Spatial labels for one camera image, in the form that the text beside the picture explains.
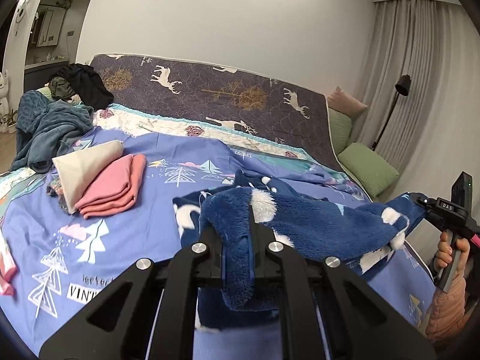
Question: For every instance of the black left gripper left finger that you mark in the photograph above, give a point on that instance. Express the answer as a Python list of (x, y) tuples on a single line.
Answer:
[(147, 312)]

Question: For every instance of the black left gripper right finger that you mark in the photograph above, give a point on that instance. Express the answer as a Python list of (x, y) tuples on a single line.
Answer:
[(327, 311)]

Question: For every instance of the dark blue fleece star garment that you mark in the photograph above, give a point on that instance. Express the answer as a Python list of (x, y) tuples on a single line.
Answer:
[(368, 238)]

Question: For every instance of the pink sleeve right forearm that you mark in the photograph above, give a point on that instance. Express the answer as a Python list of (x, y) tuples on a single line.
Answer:
[(447, 312)]

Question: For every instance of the black clothes pile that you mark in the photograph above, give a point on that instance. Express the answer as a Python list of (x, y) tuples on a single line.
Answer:
[(87, 83)]

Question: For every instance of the person's right hand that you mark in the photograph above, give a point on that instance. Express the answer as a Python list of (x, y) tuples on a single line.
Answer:
[(444, 254)]

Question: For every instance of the green pillow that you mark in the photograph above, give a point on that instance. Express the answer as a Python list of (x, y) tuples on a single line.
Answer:
[(373, 172)]

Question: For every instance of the purple printed bed sheet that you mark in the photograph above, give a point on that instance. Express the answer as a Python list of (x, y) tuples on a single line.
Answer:
[(63, 260)]

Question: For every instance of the grey window curtain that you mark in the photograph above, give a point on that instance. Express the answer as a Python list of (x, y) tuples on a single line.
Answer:
[(433, 134)]

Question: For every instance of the folded pink garment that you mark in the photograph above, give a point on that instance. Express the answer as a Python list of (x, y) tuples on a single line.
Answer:
[(115, 189)]

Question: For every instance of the black floor lamp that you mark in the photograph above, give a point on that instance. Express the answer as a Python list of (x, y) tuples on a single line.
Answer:
[(402, 88)]

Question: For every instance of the green upright cushion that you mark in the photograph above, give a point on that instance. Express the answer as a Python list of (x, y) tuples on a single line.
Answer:
[(340, 126)]

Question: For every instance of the small pink white garment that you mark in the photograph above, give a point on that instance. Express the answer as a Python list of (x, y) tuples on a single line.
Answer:
[(7, 268)]

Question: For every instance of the pink pillow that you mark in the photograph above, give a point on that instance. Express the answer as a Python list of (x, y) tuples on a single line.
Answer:
[(345, 103)]

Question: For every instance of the folded beige garment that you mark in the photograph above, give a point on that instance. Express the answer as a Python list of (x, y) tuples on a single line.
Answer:
[(75, 172)]

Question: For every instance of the dark deer-print headboard cover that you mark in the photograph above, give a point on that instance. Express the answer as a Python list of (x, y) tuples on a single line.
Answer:
[(255, 105)]

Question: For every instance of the teal fleece blanket pile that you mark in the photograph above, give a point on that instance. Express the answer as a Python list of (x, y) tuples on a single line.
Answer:
[(46, 129)]

